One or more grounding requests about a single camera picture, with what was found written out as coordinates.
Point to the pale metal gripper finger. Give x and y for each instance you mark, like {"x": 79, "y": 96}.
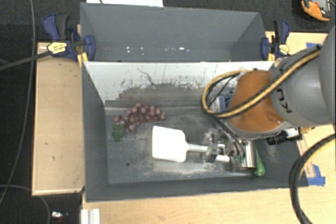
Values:
{"x": 215, "y": 139}
{"x": 213, "y": 158}

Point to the white spatula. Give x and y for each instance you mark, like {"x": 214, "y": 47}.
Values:
{"x": 169, "y": 144}

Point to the green long toy vegetable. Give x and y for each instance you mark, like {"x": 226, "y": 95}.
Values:
{"x": 260, "y": 166}

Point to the blue plastic thing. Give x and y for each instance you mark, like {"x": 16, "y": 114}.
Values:
{"x": 229, "y": 95}

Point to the purple toy grape bunch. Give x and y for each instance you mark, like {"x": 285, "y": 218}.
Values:
{"x": 143, "y": 114}

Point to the grey metal bin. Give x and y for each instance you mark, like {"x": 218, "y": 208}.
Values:
{"x": 162, "y": 34}

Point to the pale wood board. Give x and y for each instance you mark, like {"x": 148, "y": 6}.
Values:
{"x": 57, "y": 126}

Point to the black cylinder on white bracket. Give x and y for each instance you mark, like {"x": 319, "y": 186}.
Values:
{"x": 278, "y": 138}

